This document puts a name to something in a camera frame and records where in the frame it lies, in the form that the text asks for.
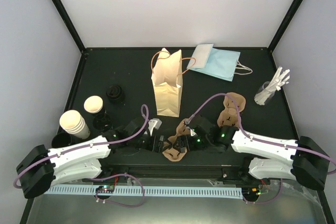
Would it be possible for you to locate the brown pulp cup carrier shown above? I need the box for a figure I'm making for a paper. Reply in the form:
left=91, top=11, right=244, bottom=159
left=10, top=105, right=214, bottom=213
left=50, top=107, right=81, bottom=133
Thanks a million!
left=162, top=118, right=191, bottom=162

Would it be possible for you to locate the brown paper bag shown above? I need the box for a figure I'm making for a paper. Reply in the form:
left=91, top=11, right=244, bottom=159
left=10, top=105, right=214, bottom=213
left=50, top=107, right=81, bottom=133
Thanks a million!
left=151, top=48, right=196, bottom=118

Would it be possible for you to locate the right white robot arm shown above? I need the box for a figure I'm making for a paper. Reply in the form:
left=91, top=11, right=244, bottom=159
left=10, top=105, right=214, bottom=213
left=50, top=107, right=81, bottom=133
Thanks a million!
left=172, top=115, right=329, bottom=190

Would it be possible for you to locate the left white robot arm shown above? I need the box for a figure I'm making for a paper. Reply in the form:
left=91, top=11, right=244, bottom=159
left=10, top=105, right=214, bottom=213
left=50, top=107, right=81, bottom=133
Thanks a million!
left=14, top=118, right=172, bottom=199

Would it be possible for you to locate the black cup lids stack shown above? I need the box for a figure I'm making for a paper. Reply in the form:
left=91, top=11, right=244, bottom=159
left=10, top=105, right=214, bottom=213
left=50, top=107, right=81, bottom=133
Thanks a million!
left=106, top=84, right=124, bottom=103

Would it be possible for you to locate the left small circuit board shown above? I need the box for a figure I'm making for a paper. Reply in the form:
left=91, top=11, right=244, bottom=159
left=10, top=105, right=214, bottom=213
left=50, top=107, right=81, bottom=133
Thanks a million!
left=96, top=185, right=114, bottom=194

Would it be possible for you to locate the small circuit board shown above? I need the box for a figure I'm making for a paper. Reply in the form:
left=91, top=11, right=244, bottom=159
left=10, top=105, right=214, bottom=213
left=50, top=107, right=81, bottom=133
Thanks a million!
left=96, top=185, right=114, bottom=194
left=241, top=187, right=269, bottom=196

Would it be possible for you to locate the single paper cup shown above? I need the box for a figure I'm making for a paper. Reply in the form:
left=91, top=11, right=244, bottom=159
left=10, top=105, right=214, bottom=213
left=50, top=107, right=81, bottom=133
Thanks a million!
left=83, top=95, right=103, bottom=114

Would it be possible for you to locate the right small circuit board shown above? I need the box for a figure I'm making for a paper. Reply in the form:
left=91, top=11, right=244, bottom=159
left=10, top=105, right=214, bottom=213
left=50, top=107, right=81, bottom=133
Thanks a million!
left=241, top=187, right=269, bottom=196

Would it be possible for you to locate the paper cup stack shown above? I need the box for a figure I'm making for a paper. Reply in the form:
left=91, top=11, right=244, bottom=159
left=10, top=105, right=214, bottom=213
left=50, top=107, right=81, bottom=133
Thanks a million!
left=59, top=110, right=90, bottom=140

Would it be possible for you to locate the blue paper bag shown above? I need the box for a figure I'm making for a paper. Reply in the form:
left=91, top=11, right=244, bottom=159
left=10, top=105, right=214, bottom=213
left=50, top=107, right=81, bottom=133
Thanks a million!
left=188, top=48, right=253, bottom=82

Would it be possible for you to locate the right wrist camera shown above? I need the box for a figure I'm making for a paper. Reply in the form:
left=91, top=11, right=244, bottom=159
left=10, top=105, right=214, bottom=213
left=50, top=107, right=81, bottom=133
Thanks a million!
left=183, top=119, right=194, bottom=132

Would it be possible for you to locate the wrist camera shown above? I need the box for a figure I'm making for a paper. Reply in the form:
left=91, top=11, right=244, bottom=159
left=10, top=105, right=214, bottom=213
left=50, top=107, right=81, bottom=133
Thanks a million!
left=148, top=118, right=162, bottom=130
left=183, top=119, right=194, bottom=132

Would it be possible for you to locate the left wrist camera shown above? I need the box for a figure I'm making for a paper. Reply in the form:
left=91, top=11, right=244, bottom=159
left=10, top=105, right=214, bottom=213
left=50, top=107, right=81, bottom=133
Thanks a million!
left=148, top=118, right=162, bottom=130

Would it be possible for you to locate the black mounting rail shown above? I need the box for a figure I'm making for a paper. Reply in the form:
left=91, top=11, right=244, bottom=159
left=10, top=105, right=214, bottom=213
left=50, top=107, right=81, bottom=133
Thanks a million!
left=98, top=165, right=244, bottom=180

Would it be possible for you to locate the light blue cable duct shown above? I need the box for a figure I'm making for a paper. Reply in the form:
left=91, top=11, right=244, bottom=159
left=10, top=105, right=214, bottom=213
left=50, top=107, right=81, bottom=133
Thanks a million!
left=45, top=184, right=243, bottom=199

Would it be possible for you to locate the left black frame post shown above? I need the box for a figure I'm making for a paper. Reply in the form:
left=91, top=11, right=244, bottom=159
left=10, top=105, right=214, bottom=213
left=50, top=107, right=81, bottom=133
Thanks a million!
left=51, top=0, right=86, bottom=52

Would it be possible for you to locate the black frame post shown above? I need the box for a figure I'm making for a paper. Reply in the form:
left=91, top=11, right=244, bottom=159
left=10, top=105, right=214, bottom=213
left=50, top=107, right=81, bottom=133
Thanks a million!
left=51, top=0, right=86, bottom=52
left=268, top=0, right=303, bottom=53

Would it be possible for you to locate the right black frame post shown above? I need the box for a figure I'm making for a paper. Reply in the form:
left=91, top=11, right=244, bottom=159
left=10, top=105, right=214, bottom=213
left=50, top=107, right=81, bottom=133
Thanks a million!
left=268, top=0, right=303, bottom=53

